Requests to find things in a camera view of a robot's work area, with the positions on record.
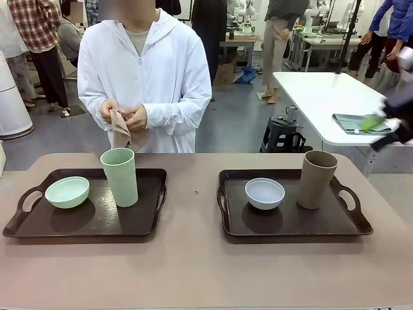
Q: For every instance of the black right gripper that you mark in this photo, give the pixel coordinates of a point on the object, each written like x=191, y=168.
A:
x=405, y=129

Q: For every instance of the teal cloth mat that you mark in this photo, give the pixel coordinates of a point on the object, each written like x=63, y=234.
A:
x=346, y=122

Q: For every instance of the brown tall cup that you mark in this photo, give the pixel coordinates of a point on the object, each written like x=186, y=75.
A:
x=313, y=187

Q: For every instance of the pale blue-grey bowl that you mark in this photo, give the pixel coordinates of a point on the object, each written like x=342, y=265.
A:
x=264, y=200

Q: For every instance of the beige cloth mat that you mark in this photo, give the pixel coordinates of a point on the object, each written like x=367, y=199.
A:
x=120, y=130

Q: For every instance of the pale green tall cup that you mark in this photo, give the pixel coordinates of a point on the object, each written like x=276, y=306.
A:
x=122, y=184

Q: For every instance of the pale green bowl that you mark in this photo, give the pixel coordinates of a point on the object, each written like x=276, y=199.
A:
x=66, y=197

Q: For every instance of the person's left forearm white sleeve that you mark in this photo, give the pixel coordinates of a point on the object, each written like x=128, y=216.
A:
x=177, y=111

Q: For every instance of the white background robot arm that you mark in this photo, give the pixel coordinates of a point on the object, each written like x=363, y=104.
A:
x=311, y=14

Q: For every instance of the dark brown serving tray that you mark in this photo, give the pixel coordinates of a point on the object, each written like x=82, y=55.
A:
x=80, y=223
x=290, y=226

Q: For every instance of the person's left hand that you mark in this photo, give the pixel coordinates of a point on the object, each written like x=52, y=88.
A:
x=138, y=119

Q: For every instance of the person's right hand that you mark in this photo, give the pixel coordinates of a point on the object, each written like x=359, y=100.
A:
x=108, y=111

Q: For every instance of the white rounded table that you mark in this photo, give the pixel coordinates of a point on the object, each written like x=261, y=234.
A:
x=322, y=97

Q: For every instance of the black tripod pole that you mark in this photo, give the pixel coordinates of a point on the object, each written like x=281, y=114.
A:
x=348, y=35

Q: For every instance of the black plastic step stool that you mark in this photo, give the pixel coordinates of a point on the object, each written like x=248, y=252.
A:
x=277, y=135

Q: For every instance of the grey workbench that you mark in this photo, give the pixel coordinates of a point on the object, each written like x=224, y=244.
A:
x=322, y=43

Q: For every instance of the person in blue jacket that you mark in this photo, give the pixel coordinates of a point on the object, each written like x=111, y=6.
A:
x=384, y=22

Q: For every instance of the person in beige trousers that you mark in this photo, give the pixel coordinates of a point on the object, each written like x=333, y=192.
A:
x=274, y=48

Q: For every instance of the blue plastic bag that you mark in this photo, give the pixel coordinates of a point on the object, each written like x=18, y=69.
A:
x=245, y=76

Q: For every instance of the cardboard box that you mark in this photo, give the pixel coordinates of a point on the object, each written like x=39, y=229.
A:
x=224, y=74

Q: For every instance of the person in black clothes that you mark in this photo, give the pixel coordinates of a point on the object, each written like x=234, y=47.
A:
x=208, y=29

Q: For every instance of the person in white hooded jacket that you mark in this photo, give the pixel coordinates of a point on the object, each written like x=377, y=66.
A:
x=161, y=71

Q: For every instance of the person in blue plaid shirt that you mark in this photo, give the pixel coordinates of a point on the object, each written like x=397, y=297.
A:
x=92, y=11

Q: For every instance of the person in grey sweater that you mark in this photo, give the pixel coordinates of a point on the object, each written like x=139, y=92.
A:
x=69, y=38

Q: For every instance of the person in red plaid shirt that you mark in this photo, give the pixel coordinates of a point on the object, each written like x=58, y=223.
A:
x=38, y=29

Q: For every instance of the white cylindrical air purifier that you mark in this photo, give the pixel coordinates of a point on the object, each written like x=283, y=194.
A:
x=13, y=106

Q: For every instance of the person in white shirt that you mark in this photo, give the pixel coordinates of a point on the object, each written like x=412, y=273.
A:
x=13, y=38

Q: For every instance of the white box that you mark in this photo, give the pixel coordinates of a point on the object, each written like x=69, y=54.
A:
x=2, y=159

